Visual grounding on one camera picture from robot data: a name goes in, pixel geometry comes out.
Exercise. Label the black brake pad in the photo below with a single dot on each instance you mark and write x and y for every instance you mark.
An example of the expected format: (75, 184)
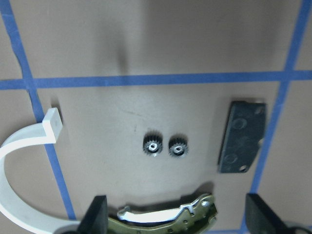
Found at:
(245, 128)

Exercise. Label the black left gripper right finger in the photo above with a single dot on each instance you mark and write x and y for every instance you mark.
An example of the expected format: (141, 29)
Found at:
(260, 218)

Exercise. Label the small gear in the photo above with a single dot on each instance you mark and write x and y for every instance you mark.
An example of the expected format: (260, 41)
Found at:
(177, 147)

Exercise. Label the black bearing gear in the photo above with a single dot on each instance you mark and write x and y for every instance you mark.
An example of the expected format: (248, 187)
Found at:
(152, 144)

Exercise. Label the white curved plastic bracket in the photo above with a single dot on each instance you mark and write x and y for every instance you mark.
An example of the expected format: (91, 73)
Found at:
(28, 191)

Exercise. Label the olive brake shoe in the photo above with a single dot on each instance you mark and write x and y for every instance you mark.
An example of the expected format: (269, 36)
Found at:
(195, 217)

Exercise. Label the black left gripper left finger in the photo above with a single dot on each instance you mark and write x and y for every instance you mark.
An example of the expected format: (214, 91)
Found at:
(95, 220)

